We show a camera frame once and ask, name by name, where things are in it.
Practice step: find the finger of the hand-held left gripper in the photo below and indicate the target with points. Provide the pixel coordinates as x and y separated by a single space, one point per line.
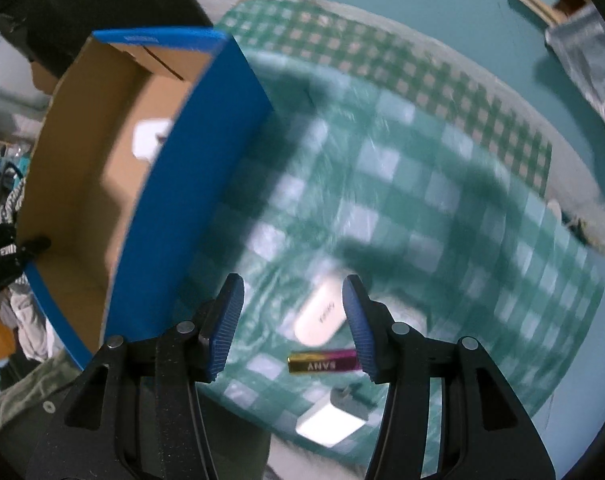
35 247

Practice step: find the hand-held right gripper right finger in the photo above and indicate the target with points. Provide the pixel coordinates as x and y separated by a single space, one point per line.
358 327

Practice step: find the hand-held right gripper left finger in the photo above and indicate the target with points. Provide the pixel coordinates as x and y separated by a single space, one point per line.
226 322

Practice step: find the white oval case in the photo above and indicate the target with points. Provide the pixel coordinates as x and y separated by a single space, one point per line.
320 317

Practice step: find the gold and pink lighter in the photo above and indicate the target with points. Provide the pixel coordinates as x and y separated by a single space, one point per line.
322 364

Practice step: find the blue cardboard box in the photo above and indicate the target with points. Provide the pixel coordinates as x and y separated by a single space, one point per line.
92 200

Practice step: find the white charger adapter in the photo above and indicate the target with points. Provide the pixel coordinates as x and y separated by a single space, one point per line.
330 422

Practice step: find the grey round disc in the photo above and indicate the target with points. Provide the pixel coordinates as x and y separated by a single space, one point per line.
150 141

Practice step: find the striped cloth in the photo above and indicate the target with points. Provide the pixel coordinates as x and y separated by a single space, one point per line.
10 205

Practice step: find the teal checkered plastic tablecloth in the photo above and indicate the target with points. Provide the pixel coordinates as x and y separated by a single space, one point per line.
432 220

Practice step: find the olive fleece blanket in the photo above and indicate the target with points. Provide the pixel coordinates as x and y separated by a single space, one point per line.
22 390

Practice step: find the black jacket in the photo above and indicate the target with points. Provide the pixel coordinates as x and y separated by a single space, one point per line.
92 5

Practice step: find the silver foil curtain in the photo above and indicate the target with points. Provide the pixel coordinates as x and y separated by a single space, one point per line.
592 65

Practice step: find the wooden strip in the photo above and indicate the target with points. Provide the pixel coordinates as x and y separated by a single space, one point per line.
537 5

